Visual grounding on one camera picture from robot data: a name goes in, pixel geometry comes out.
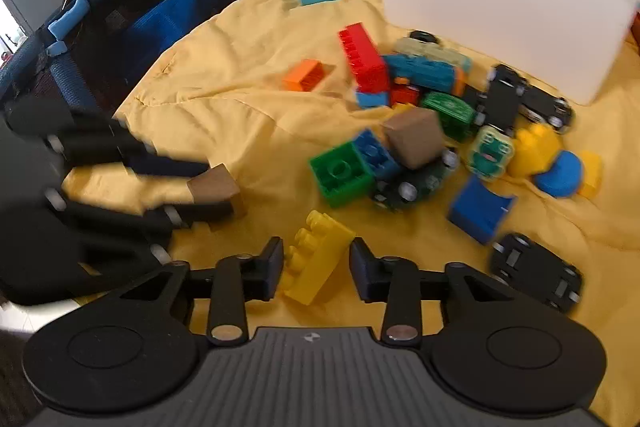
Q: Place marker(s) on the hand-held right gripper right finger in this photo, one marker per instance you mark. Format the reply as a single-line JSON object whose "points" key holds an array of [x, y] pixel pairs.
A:
{"points": [[360, 272]]}

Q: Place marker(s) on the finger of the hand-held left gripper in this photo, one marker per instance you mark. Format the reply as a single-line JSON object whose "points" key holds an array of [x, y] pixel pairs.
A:
{"points": [[165, 167], [200, 213]]}

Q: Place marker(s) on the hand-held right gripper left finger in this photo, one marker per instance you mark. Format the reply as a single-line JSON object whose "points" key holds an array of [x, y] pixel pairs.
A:
{"points": [[274, 268]]}

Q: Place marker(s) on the small brown cube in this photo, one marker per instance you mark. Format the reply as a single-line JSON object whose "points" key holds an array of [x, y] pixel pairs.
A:
{"points": [[215, 187]]}

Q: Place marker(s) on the large yellow building block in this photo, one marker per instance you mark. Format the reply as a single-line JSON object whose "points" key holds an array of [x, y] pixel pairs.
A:
{"points": [[320, 267]]}

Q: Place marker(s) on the dark green toy car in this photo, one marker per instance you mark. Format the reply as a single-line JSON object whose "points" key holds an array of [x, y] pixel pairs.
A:
{"points": [[420, 184]]}

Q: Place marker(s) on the cream and green toy car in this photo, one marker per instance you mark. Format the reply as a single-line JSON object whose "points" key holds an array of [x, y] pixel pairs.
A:
{"points": [[492, 152]]}

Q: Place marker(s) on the blue round disc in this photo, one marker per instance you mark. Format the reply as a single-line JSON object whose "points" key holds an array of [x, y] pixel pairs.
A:
{"points": [[560, 177]]}

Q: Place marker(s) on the small yellow building block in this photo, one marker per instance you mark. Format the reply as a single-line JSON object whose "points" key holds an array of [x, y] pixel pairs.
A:
{"points": [[592, 172]]}

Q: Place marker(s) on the yellow blanket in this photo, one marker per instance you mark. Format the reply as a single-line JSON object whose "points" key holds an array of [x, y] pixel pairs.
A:
{"points": [[240, 117]]}

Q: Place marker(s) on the green building block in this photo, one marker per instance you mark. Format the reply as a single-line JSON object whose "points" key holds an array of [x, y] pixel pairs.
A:
{"points": [[340, 177]]}

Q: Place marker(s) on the blue curved building block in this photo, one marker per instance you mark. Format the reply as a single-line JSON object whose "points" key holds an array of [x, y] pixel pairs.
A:
{"points": [[477, 207]]}

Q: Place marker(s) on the large brown cube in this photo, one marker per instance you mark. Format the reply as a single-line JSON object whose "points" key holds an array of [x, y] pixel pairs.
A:
{"points": [[415, 139]]}

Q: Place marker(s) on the dark blue mesh playpen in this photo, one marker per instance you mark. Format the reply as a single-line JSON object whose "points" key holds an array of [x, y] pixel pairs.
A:
{"points": [[150, 22]]}

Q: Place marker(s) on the orange building block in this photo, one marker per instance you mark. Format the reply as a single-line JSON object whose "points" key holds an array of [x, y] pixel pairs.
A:
{"points": [[302, 77]]}

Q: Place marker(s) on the light blue building block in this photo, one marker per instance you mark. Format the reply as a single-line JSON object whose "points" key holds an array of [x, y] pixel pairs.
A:
{"points": [[372, 100]]}

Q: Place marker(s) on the small red building block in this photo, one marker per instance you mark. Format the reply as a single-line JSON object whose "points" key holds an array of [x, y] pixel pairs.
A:
{"points": [[404, 95]]}

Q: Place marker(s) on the green toy train car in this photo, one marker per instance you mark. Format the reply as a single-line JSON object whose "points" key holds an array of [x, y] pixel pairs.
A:
{"points": [[447, 109]]}

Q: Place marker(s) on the teal toy train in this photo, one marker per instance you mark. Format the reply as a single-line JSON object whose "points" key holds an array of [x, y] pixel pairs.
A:
{"points": [[425, 73]]}

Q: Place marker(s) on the long red building block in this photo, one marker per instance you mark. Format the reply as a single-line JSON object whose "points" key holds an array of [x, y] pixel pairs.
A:
{"points": [[365, 62]]}

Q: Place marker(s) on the yellow rounded building block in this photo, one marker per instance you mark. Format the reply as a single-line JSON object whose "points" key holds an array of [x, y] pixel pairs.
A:
{"points": [[535, 147]]}

